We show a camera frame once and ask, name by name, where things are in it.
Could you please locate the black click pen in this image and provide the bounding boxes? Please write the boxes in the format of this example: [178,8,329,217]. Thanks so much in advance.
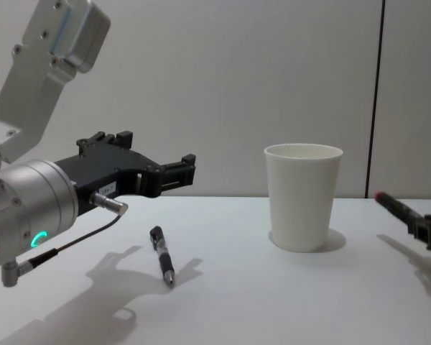
[149,225,176,289]

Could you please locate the thin dark wrist cable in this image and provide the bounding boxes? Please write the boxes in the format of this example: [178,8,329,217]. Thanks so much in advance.
[0,191,129,288]

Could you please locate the white paper cup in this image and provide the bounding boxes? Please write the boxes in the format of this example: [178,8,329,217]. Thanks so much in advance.
[264,143,344,253]

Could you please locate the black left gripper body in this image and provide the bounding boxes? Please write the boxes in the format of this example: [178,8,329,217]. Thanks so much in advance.
[53,147,159,218]

